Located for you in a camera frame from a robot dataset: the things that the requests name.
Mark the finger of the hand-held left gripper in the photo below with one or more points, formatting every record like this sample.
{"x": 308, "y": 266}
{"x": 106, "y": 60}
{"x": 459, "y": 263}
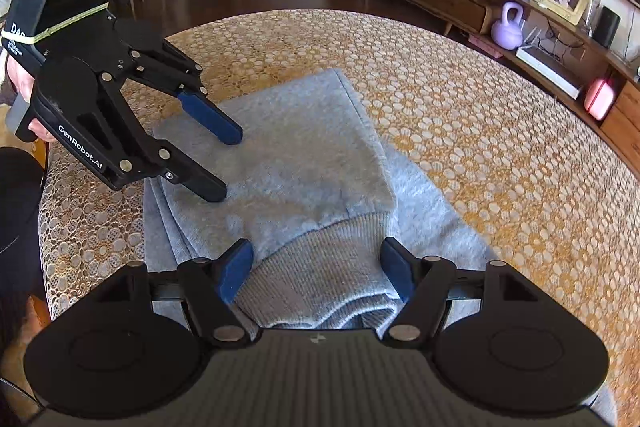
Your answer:
{"x": 200, "y": 184}
{"x": 210, "y": 117}

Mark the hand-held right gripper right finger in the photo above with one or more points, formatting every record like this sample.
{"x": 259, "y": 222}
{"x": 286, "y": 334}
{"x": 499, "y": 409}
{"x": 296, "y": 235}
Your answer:
{"x": 397, "y": 267}

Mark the flat white box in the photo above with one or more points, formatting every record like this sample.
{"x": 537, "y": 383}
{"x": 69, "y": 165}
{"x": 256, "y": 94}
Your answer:
{"x": 550, "y": 69}

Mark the light grey sweatpants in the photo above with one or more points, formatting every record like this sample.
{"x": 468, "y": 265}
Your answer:
{"x": 300, "y": 157}

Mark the flat pink box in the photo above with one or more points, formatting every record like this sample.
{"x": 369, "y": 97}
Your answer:
{"x": 485, "y": 46}

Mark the yellow rubber band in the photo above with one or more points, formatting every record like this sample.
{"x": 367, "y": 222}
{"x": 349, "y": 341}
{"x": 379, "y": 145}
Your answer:
{"x": 55, "y": 27}

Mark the pink carry case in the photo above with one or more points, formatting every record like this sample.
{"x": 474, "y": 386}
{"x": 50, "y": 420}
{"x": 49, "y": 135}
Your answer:
{"x": 600, "y": 98}

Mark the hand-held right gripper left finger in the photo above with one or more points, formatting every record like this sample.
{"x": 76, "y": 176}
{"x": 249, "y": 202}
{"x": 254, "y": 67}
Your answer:
{"x": 235, "y": 274}

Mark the floral lace tablecloth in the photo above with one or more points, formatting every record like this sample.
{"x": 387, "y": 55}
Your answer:
{"x": 475, "y": 132}

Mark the black speaker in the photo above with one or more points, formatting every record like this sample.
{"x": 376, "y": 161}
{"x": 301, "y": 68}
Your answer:
{"x": 607, "y": 27}

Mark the person's left hand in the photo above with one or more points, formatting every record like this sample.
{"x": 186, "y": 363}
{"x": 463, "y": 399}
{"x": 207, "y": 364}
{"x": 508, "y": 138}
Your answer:
{"x": 19, "y": 79}

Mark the purple kettlebell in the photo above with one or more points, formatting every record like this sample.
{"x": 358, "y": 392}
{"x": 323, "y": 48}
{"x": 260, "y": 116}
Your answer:
{"x": 507, "y": 29}

